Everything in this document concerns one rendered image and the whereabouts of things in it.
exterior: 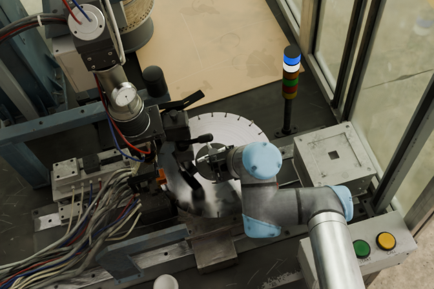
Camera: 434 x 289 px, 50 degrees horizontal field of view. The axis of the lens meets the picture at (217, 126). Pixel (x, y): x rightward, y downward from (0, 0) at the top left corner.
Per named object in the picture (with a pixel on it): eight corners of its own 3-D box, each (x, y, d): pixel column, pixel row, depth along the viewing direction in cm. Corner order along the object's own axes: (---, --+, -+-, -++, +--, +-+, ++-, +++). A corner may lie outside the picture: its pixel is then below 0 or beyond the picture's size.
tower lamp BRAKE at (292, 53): (296, 50, 127) (297, 42, 125) (302, 62, 125) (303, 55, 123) (281, 55, 127) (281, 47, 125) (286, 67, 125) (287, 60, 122)
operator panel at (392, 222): (386, 228, 138) (398, 209, 126) (403, 264, 133) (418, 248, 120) (296, 255, 136) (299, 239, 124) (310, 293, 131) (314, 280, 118)
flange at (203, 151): (215, 137, 136) (214, 133, 134) (243, 160, 131) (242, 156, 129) (186, 162, 133) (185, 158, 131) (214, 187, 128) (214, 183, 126)
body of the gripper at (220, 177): (203, 155, 118) (216, 152, 106) (234, 146, 120) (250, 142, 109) (211, 184, 118) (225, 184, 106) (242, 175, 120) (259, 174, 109)
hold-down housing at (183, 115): (195, 146, 121) (184, 102, 104) (197, 162, 118) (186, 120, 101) (174, 149, 121) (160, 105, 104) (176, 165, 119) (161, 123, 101)
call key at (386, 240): (388, 233, 124) (390, 230, 122) (395, 247, 122) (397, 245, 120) (374, 237, 123) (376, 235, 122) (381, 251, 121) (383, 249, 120)
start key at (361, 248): (363, 240, 123) (365, 238, 121) (370, 255, 121) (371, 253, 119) (349, 245, 123) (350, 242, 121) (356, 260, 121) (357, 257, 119)
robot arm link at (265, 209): (300, 236, 93) (295, 180, 94) (243, 240, 93) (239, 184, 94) (296, 231, 100) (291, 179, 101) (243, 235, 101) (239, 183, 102)
